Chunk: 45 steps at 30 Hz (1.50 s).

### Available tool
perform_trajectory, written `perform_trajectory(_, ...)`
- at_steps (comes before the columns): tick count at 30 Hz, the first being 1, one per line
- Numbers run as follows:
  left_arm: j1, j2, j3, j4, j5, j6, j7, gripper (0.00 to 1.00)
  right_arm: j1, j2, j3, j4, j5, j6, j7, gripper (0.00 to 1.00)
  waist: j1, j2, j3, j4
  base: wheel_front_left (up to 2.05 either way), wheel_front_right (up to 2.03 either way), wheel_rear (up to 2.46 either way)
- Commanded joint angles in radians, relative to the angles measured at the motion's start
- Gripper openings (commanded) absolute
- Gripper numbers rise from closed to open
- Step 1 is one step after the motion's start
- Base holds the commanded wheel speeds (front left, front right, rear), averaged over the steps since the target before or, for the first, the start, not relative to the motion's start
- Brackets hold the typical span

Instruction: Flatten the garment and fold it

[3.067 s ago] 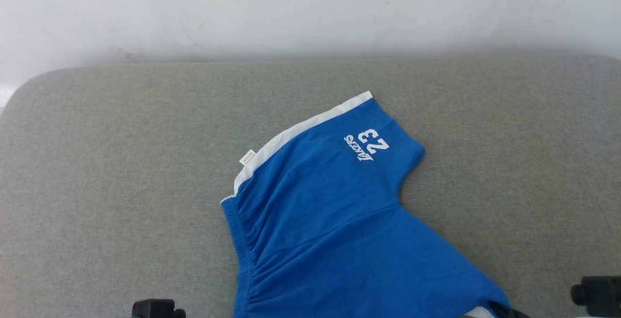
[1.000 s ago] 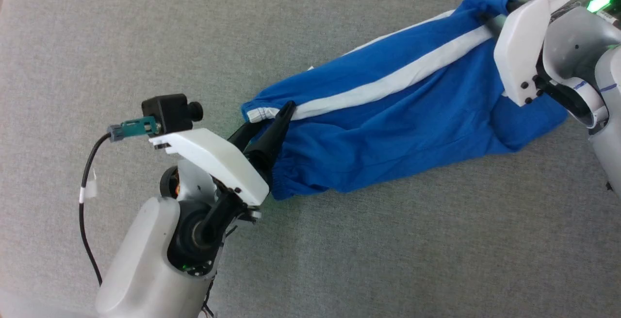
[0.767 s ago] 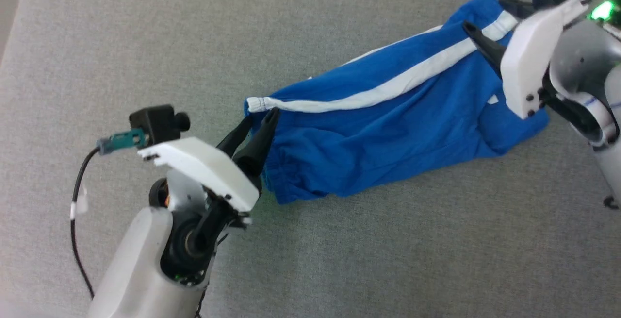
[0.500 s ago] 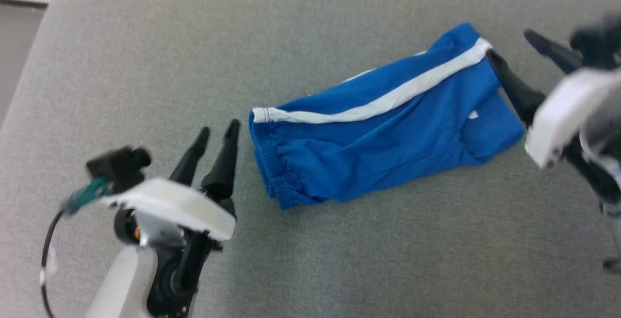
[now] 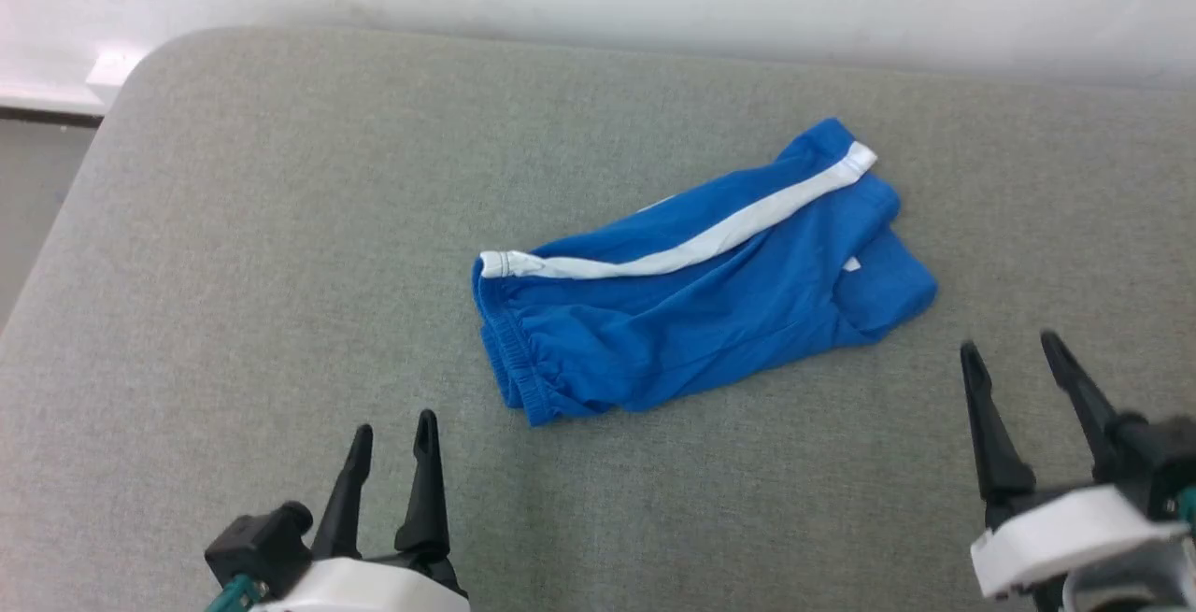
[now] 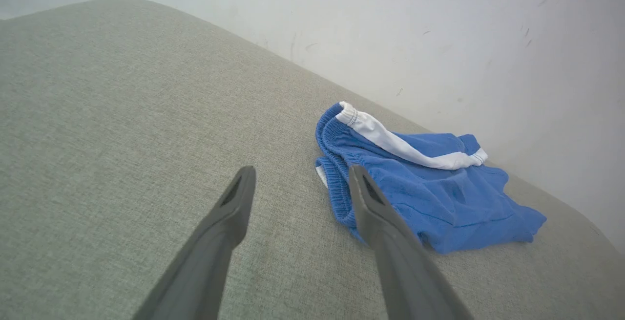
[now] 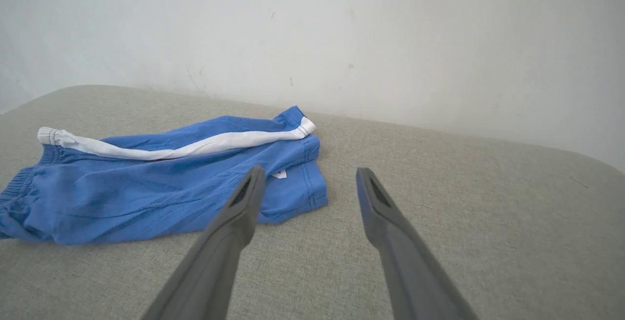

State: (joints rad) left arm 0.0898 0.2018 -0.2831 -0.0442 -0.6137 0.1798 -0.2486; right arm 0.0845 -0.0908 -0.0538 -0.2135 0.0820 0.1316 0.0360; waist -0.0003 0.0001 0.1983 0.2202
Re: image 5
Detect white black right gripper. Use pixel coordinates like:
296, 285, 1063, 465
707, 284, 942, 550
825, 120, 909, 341
960, 330, 1196, 612

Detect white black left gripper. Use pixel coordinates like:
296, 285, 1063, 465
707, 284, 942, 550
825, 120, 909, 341
250, 409, 472, 612

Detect white wall baseboard ledge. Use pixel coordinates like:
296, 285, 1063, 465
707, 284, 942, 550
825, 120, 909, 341
0, 46, 152, 118

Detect green left camera cable plug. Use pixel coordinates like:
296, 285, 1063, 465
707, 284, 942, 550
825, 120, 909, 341
204, 575, 264, 612

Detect grey fabric sofa cushion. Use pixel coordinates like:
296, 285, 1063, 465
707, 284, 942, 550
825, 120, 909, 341
0, 26, 1196, 612

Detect blue shorts with white stripe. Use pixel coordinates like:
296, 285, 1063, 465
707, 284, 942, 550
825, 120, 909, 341
471, 118, 939, 428

